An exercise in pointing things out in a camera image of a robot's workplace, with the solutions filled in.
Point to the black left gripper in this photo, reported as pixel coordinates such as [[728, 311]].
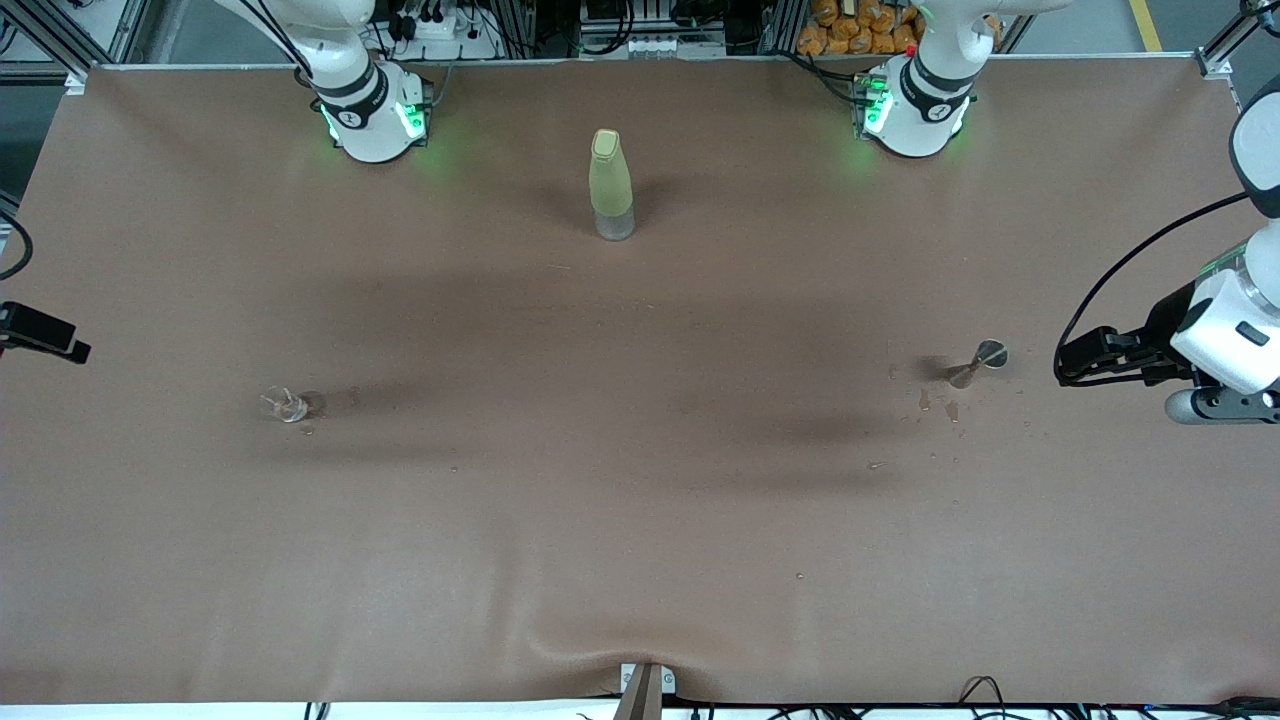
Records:
[[1163, 332]]

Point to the steel double jigger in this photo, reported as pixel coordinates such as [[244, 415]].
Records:
[[990, 353]]

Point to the clear glass beaker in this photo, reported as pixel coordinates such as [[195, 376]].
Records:
[[288, 407]]

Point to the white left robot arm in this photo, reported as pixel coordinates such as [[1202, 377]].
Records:
[[925, 110]]

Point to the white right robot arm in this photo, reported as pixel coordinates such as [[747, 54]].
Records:
[[365, 120]]

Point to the yellow-green shaker bottle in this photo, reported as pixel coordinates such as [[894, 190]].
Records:
[[610, 185]]

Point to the pile of orange objects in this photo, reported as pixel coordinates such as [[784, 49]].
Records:
[[850, 30]]

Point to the brown table cover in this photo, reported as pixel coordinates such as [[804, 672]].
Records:
[[640, 450]]

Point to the white power strip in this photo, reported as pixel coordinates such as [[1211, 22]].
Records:
[[440, 30], [655, 45]]

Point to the black electronics rack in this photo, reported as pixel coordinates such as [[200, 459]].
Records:
[[610, 10]]

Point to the aluminium corner bracket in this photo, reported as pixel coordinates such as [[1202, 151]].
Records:
[[77, 80], [1215, 63]]

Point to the grey aluminium frame struts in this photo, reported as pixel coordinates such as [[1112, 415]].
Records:
[[128, 35]]

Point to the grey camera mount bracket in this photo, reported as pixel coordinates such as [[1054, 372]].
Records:
[[645, 695]]

